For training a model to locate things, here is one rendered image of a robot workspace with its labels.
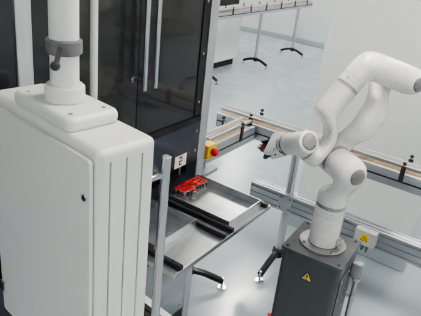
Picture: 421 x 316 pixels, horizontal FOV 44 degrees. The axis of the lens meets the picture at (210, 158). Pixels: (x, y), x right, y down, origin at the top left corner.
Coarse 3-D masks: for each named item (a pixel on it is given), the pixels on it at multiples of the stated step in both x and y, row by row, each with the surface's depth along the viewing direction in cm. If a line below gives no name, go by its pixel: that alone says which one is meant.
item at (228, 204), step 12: (204, 192) 240; (216, 192) 241; (228, 192) 242; (240, 192) 238; (192, 204) 222; (204, 204) 230; (216, 204) 231; (228, 204) 232; (240, 204) 233; (252, 204) 234; (216, 216) 216; (228, 216) 223; (240, 216) 219
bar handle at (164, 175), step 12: (168, 156) 129; (168, 168) 129; (156, 180) 128; (168, 180) 131; (168, 192) 133; (156, 240) 138; (156, 252) 140; (156, 264) 141; (156, 276) 143; (156, 288) 144; (156, 300) 146; (156, 312) 148
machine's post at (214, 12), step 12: (216, 0) 220; (216, 12) 223; (216, 24) 226; (216, 36) 229; (204, 72) 231; (204, 84) 233; (204, 96) 236; (204, 108) 239; (204, 120) 243; (204, 132) 246; (204, 144) 249; (192, 168) 252; (180, 312) 287
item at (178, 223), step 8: (152, 200) 223; (152, 208) 222; (168, 208) 219; (152, 216) 216; (168, 216) 218; (176, 216) 218; (184, 216) 215; (152, 224) 211; (168, 224) 212; (176, 224) 212; (184, 224) 213; (192, 224) 211; (152, 232) 206; (168, 232) 207; (176, 232) 202; (184, 232) 207; (152, 240) 200; (168, 240) 199; (152, 248) 193
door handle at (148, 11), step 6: (150, 0) 178; (150, 6) 179; (150, 12) 180; (144, 30) 182; (144, 36) 183; (144, 42) 184; (144, 48) 185; (144, 54) 185; (144, 60) 186; (144, 66) 187; (144, 72) 188; (132, 78) 193; (144, 78) 189; (144, 84) 190; (144, 90) 191
